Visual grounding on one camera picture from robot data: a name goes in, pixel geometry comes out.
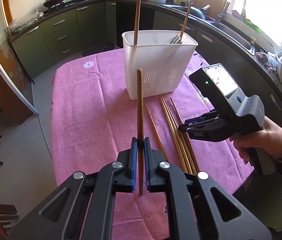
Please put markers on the wooden cutting board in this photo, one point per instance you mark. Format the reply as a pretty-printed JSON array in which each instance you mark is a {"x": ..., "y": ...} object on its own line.
[{"x": 213, "y": 0}]

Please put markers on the bundle of dish rags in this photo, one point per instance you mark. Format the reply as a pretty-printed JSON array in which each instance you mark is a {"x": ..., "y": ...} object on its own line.
[{"x": 264, "y": 58}]

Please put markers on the pink floral tablecloth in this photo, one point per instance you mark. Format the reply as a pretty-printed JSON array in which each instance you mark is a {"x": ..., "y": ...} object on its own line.
[{"x": 88, "y": 120}]

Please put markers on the light tan wooden chopstick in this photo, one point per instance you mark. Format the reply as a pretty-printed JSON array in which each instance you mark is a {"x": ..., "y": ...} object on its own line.
[{"x": 185, "y": 21}]

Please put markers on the white plastic utensil holder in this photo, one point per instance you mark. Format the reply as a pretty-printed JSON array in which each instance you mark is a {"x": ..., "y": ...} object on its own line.
[{"x": 156, "y": 62}]

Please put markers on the bundle of wooden chopsticks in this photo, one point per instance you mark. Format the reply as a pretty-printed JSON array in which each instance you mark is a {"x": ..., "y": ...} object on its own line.
[{"x": 182, "y": 147}]

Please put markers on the steel kitchen sink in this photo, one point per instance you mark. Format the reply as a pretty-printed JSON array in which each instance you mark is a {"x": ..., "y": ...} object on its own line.
[{"x": 236, "y": 37}]

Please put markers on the dark lower kitchen cabinets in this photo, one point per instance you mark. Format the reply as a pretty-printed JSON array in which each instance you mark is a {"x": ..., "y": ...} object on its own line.
[{"x": 231, "y": 55}]

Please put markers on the metal fork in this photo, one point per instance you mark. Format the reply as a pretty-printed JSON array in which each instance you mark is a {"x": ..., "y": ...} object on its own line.
[{"x": 174, "y": 40}]

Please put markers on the green plastic container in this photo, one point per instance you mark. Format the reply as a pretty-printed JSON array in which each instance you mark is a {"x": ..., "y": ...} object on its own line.
[{"x": 252, "y": 25}]

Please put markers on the black gas stove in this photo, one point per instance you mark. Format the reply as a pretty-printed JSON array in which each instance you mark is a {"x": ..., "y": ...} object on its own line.
[{"x": 81, "y": 0}]

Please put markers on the green lower kitchen cabinets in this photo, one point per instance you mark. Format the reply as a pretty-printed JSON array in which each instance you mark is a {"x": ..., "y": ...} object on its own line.
[{"x": 63, "y": 37}]

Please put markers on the black frying wok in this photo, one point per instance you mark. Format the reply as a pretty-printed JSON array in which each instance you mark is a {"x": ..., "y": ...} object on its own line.
[{"x": 198, "y": 12}]

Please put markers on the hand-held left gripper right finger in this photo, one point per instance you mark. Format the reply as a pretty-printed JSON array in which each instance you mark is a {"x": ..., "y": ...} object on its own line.
[{"x": 147, "y": 170}]

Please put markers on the steel kitchen faucet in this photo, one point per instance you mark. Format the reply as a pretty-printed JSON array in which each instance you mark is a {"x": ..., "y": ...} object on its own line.
[{"x": 222, "y": 10}]

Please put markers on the white mug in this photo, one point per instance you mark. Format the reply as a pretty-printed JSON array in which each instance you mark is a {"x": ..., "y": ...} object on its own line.
[{"x": 178, "y": 1}]

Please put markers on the plastic bag of vegetables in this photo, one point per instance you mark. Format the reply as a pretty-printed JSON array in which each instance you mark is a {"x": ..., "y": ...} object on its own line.
[{"x": 26, "y": 22}]

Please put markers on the sliding glass door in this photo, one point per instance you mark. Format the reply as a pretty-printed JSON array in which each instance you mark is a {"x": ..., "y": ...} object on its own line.
[{"x": 3, "y": 52}]

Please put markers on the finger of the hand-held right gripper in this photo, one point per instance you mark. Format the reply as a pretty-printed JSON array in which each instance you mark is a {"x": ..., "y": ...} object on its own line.
[
  {"x": 206, "y": 120},
  {"x": 211, "y": 132}
]

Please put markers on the dark stone countertop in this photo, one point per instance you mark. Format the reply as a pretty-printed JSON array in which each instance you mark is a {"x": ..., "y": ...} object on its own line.
[{"x": 263, "y": 85}]

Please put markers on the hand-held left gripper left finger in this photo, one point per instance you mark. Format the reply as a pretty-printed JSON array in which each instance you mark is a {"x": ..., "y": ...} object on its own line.
[{"x": 134, "y": 165}]

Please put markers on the brown wooden chopstick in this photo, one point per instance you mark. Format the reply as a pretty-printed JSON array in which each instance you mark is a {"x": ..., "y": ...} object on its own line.
[
  {"x": 140, "y": 105},
  {"x": 136, "y": 22}
]

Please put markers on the person's right hand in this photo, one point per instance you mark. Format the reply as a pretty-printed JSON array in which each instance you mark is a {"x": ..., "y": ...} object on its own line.
[{"x": 273, "y": 140}]

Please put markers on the kitchen window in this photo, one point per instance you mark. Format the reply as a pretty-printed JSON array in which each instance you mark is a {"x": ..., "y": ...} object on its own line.
[{"x": 268, "y": 0}]

